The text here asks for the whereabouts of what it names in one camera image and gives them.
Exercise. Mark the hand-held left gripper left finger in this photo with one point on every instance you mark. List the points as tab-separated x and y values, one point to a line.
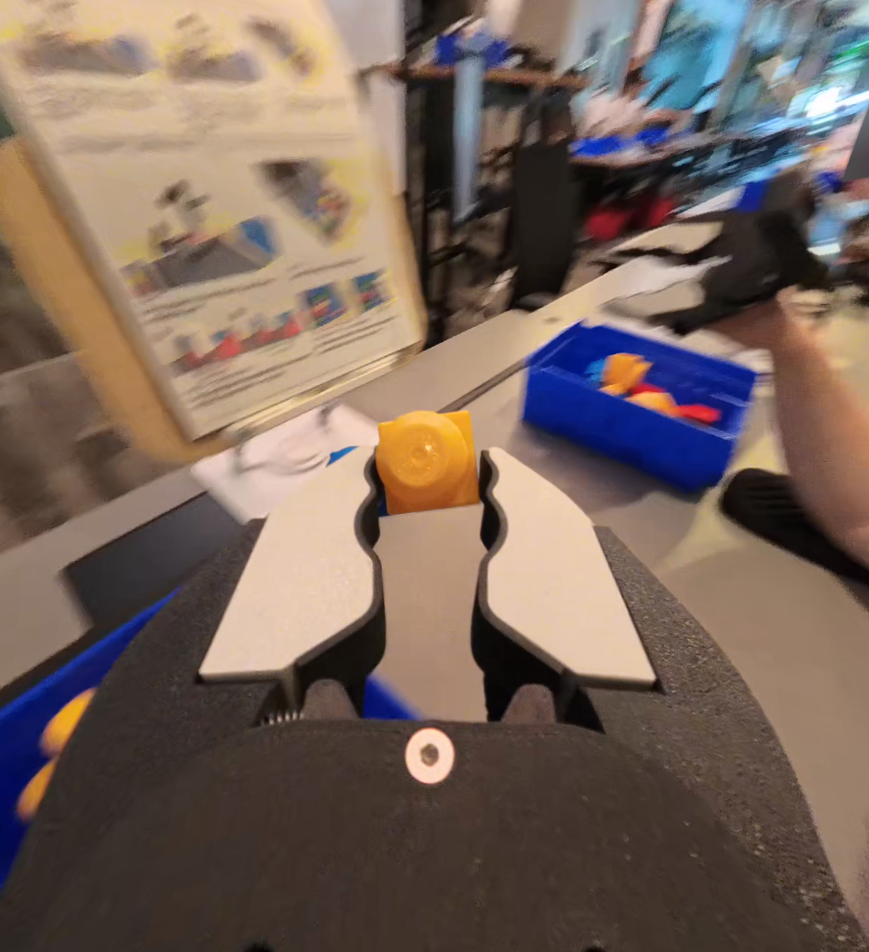
300	595

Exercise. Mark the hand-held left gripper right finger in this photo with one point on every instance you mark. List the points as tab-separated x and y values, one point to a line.
553	595

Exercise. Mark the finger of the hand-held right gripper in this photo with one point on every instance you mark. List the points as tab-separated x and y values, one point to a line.
665	269
665	301

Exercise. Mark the blue plastic bin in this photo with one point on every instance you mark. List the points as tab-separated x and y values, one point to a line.
3	744
613	439

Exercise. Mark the person's right forearm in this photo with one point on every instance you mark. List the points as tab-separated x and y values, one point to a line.
836	461

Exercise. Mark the person's right hand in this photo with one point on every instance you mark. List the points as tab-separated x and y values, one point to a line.
765	323

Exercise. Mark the red bag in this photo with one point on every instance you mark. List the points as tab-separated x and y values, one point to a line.
613	221

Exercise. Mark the black office chair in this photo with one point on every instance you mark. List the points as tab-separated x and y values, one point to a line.
546	223

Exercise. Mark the white stand base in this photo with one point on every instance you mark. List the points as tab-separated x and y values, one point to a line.
285	461

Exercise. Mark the black wrist rest pad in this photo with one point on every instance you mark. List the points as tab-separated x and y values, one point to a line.
776	513

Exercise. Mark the wooden instruction board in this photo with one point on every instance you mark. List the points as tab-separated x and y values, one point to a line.
218	149

